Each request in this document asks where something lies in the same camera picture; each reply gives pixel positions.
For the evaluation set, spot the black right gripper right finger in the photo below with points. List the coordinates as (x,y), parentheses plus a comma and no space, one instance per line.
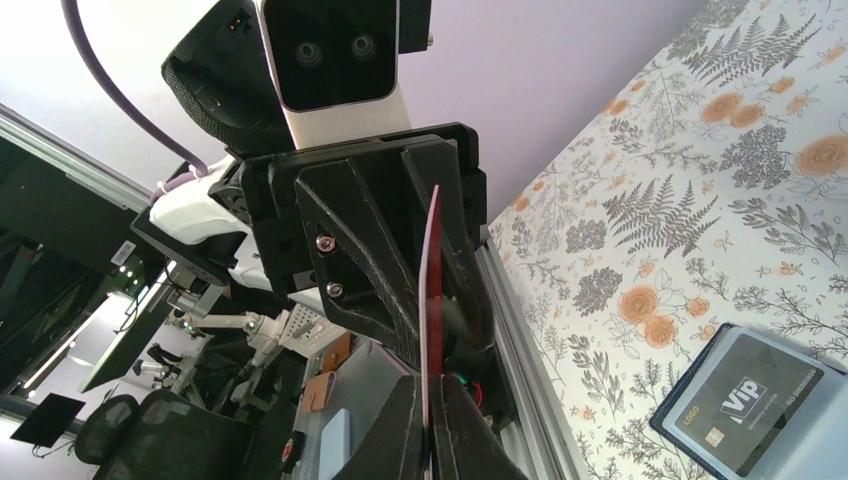
(462,444)

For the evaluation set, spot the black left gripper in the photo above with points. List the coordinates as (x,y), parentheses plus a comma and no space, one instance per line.
(353,214)

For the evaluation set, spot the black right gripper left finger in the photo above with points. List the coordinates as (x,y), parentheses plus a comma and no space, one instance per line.
(393,448)

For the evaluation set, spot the white floral VIP card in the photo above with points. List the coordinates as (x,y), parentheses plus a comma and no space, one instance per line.
(430,319)

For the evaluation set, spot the black logo card with chip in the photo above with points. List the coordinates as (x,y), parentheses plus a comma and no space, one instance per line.
(732,403)

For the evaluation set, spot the dark blue card holder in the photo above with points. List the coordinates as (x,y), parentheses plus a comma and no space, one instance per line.
(814,445)

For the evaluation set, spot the black office chair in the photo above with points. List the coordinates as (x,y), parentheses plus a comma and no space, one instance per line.
(162,437)

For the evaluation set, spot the black computer monitor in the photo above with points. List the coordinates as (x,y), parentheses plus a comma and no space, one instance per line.
(125,328)

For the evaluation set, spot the floral patterned table mat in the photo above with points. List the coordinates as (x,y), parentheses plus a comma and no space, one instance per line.
(712,189)

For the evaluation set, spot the aluminium rail frame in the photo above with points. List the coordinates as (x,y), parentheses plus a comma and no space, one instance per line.
(539,440)

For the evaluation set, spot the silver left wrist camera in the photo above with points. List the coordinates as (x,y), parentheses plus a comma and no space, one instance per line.
(334,68)

